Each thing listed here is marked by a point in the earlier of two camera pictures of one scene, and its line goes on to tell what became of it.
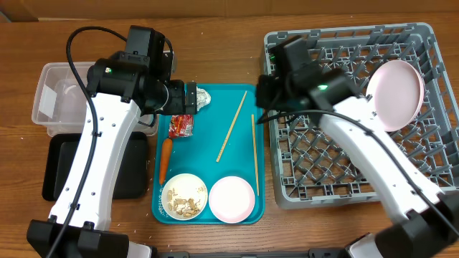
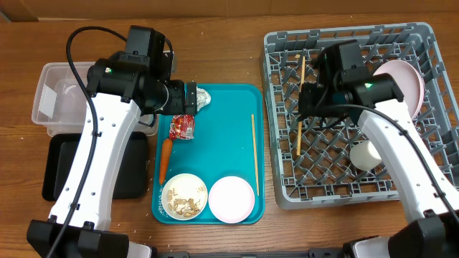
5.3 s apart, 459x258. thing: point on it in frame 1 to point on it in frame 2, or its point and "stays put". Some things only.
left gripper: x=176 y=106 stays put
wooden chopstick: x=257 y=159 stays put
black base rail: x=313 y=253 stays put
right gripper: x=263 y=96 to x=308 y=94
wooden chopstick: x=218 y=158 to x=297 y=153
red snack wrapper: x=181 y=126 stays put
